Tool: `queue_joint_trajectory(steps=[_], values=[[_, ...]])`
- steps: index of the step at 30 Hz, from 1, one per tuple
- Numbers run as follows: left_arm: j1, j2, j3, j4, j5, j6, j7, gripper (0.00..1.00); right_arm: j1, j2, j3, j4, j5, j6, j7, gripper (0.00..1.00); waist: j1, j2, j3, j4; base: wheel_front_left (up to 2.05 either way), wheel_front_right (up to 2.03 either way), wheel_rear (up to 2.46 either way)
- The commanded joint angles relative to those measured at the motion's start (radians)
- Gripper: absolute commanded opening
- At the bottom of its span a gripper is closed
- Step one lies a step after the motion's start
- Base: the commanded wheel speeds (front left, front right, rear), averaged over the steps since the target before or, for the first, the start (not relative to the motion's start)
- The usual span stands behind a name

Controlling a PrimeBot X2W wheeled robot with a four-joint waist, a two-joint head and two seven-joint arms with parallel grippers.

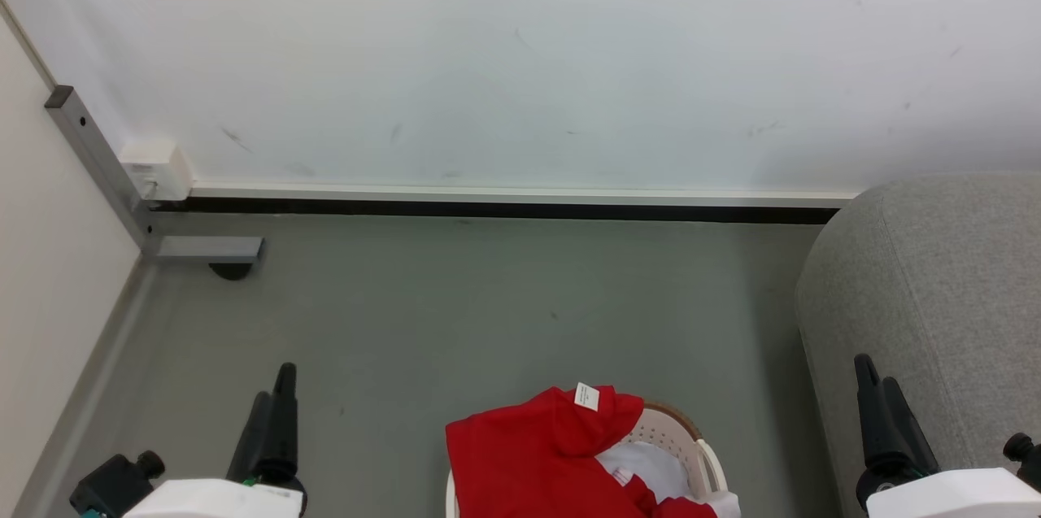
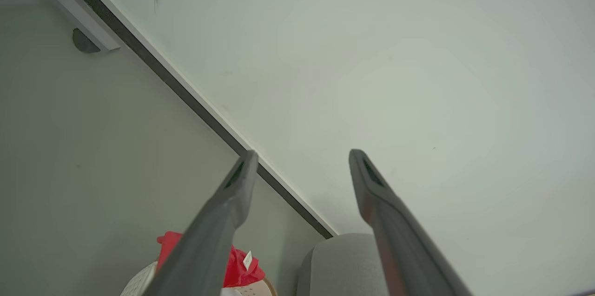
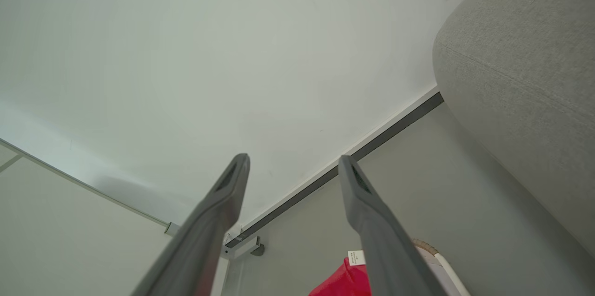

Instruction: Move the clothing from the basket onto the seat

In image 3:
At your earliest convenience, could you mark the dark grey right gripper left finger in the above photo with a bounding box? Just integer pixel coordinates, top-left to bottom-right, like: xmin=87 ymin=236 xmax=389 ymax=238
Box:
xmin=130 ymin=153 xmax=251 ymax=296

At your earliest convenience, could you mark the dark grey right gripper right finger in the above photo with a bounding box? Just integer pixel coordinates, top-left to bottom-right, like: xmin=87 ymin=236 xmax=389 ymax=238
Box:
xmin=338 ymin=155 xmax=447 ymax=296

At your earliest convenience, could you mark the red clothing item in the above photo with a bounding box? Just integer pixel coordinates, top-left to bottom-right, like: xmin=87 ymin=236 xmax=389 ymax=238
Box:
xmin=308 ymin=250 xmax=372 ymax=296

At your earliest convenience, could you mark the white laundry basket brown rim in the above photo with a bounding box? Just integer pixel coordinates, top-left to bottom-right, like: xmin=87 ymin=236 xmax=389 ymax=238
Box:
xmin=411 ymin=239 xmax=472 ymax=296

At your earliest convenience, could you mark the grey fabric sofa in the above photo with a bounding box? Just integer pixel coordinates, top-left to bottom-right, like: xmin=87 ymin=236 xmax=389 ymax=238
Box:
xmin=432 ymin=0 xmax=595 ymax=259

